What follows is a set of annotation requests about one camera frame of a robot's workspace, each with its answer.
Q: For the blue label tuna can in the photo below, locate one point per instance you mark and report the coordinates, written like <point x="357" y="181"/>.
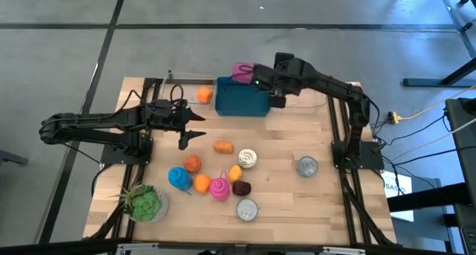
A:
<point x="247" y="209"/>

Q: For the clear plastic bin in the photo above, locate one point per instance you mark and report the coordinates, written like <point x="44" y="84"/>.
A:
<point x="305" y="102"/>
<point x="178" y="93"/>

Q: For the dark brown toy food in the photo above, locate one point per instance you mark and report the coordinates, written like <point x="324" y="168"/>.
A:
<point x="241" y="188"/>

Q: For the black desk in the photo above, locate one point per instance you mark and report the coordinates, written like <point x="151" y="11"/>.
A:
<point x="465" y="143"/>

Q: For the teal plastic bin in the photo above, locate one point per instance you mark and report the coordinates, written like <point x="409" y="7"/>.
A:
<point x="238" y="100"/>

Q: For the black aluminium table frame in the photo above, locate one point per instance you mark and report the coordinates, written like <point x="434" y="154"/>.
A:
<point x="346" y="206"/>

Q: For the wrinkled orange toy fruit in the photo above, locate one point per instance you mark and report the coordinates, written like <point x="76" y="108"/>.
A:
<point x="192" y="164"/>

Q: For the gold top tin can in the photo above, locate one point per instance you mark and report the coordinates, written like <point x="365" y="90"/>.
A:
<point x="247" y="158"/>

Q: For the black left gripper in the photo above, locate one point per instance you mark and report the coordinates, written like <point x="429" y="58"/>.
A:
<point x="165" y="115"/>

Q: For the grey object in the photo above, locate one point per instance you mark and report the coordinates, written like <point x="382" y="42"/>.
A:
<point x="11" y="157"/>

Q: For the teal label tin can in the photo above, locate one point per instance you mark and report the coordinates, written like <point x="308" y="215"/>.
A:
<point x="307" y="166"/>

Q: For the yellow toy lemon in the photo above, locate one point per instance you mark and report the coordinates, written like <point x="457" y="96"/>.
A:
<point x="235" y="174"/>

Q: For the black furniture beam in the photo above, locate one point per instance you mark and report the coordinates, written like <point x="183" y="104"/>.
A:
<point x="427" y="197"/>

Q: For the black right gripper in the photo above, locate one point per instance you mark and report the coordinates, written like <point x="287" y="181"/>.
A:
<point x="275" y="78"/>

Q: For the oblong orange toy vegetable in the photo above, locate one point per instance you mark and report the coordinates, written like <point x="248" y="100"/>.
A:
<point x="223" y="147"/>

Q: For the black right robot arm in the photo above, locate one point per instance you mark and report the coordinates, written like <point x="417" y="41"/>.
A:
<point x="334" y="86"/>

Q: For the small orange toy fruit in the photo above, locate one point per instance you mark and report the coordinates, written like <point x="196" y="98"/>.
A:
<point x="204" y="95"/>

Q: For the green succulent in pot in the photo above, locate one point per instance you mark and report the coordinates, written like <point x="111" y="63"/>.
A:
<point x="145" y="206"/>

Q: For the white paper sign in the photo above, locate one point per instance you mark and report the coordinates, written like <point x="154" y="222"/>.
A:
<point x="401" y="177"/>

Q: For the smooth orange toy fruit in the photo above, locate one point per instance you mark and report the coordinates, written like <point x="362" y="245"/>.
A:
<point x="202" y="183"/>

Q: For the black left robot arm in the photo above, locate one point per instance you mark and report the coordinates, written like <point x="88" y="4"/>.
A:
<point x="93" y="120"/>

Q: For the black stand base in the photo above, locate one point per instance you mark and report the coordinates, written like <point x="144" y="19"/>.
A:
<point x="424" y="82"/>

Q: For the yellow power strip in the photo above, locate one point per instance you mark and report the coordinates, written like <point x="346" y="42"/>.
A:
<point x="395" y="117"/>

